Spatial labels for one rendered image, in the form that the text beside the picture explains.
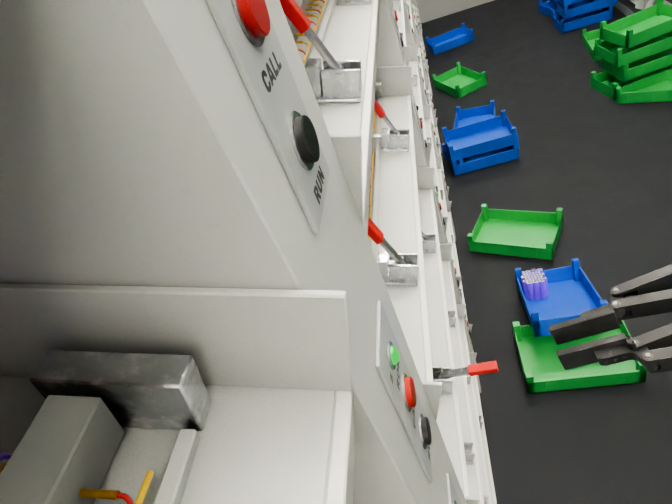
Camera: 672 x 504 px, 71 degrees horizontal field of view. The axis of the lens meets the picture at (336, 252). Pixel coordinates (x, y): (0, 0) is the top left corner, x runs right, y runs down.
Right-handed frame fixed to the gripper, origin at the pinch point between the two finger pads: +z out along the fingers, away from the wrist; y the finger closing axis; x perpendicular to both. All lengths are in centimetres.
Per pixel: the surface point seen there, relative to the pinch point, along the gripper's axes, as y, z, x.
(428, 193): 42.7, 17.3, -1.3
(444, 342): 6.5, 17.3, -1.2
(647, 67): 198, -62, -89
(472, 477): -3.5, 22.6, -20.5
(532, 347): 58, 19, -79
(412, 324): -6.5, 12.6, 18.4
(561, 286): 80, 5, -81
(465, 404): 8.6, 22.2, -20.7
